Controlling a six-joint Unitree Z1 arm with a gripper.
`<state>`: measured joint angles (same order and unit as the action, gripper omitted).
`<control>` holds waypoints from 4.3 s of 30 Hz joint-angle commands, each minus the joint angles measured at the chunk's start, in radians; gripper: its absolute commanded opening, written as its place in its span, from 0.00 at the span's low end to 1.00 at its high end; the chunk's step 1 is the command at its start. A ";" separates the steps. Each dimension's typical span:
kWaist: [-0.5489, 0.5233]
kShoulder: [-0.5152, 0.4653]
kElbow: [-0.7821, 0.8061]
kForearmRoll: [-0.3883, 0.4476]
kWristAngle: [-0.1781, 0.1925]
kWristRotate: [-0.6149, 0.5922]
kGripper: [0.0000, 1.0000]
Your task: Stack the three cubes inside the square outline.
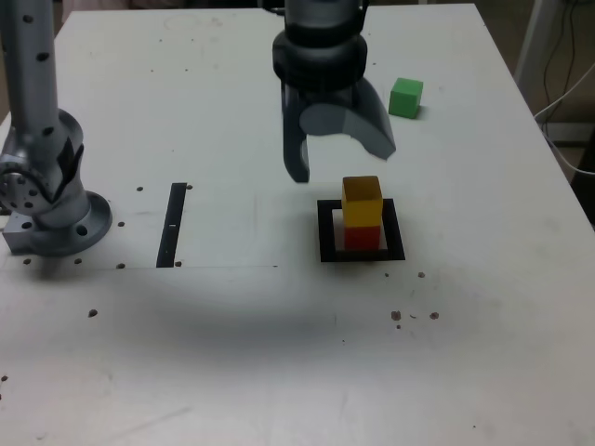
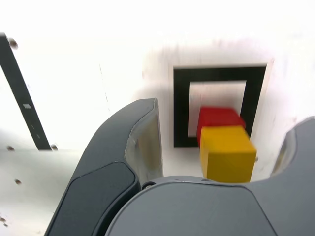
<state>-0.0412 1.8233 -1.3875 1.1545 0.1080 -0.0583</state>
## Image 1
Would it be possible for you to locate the black tape strip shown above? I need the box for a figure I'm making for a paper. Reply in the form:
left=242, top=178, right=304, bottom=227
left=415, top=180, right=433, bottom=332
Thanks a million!
left=155, top=182, right=188, bottom=269

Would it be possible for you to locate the green cube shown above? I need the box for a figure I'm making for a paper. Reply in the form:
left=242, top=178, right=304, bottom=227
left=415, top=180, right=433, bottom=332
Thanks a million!
left=388, top=77, right=425, bottom=119

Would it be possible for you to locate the white furniture leg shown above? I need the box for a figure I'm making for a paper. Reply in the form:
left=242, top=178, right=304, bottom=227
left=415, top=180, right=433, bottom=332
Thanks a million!
left=512, top=0, right=550, bottom=85

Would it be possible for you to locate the thin black background cable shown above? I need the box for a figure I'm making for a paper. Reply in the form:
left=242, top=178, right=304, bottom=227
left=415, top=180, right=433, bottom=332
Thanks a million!
left=543, top=0, right=586, bottom=109

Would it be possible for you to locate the white cable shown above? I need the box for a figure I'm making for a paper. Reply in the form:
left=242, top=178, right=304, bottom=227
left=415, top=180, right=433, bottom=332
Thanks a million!
left=533, top=59, right=595, bottom=177

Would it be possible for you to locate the black tape square outline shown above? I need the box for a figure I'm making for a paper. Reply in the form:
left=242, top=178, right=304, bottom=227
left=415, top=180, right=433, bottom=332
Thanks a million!
left=316, top=198, right=406, bottom=264

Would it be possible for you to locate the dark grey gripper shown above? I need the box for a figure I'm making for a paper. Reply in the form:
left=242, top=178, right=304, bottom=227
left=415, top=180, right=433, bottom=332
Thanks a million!
left=278, top=76, right=398, bottom=185

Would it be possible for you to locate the yellow cube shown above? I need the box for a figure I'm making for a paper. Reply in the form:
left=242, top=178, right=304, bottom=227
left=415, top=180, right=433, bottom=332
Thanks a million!
left=341, top=175, right=386, bottom=230

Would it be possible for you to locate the red cube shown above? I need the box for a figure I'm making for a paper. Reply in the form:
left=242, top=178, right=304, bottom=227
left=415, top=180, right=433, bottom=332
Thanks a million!
left=342, top=224, right=383, bottom=253

